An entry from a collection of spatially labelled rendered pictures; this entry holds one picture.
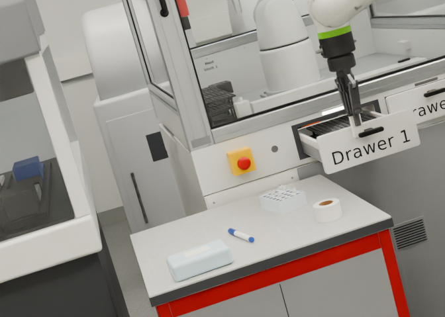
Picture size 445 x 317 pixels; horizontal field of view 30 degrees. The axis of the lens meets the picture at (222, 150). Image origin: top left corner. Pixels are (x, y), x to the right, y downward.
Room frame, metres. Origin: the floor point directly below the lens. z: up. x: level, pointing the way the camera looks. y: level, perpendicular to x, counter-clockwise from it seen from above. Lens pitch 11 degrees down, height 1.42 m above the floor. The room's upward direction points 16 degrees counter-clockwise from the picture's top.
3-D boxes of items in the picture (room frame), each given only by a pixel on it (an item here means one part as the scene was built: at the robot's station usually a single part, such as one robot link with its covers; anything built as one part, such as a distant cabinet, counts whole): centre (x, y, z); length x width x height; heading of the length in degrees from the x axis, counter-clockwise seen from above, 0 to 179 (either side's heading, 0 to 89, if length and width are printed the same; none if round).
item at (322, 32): (2.25, -0.38, 1.26); 0.13 x 0.11 x 0.14; 176
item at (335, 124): (2.49, -0.38, 0.87); 0.22 x 0.18 x 0.06; 8
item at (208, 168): (3.02, -0.34, 0.87); 1.02 x 0.95 x 0.14; 98
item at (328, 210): (2.06, -0.22, 0.78); 0.07 x 0.07 x 0.04
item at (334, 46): (2.26, -0.38, 1.16); 0.12 x 0.09 x 0.06; 98
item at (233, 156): (2.48, -0.05, 0.88); 0.07 x 0.05 x 0.07; 98
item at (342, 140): (2.29, -0.41, 0.87); 0.29 x 0.02 x 0.11; 98
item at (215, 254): (1.95, 0.13, 0.78); 0.15 x 0.10 x 0.04; 101
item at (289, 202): (2.27, -0.13, 0.78); 0.12 x 0.08 x 0.04; 23
